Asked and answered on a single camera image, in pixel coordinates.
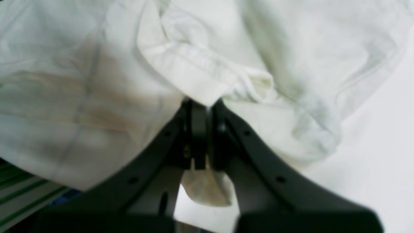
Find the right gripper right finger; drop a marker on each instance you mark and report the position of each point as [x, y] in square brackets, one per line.
[272, 197]

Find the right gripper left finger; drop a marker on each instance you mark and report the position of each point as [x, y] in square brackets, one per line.
[140, 198]

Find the white t-shirt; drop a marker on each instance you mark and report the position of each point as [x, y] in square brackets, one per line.
[87, 84]

